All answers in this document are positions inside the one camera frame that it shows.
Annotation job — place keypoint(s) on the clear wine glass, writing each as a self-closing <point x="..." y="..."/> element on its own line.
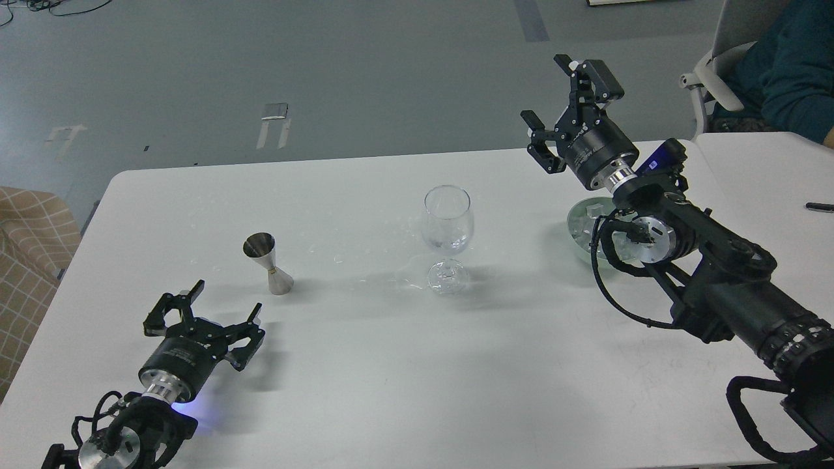
<point x="447" y="226"/>

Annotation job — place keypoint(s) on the person in teal sweater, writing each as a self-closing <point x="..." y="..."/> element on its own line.
<point x="785" y="81"/>

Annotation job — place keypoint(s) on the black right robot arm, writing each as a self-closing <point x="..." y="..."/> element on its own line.
<point x="718" y="282"/>

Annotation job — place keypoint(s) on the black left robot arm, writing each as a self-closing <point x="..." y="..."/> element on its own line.
<point x="143" y="429"/>

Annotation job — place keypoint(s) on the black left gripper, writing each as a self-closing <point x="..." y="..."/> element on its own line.
<point x="190" y="350"/>

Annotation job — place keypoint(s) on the green bowl of ice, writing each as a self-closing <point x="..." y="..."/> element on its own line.
<point x="580" y="221"/>

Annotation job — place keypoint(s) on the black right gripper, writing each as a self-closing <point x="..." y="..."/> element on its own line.
<point x="587" y="141"/>

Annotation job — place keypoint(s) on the steel cocktail jigger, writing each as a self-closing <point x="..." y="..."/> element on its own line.
<point x="261" y="248"/>

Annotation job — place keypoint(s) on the black pen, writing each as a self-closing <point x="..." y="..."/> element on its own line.
<point x="819" y="207"/>

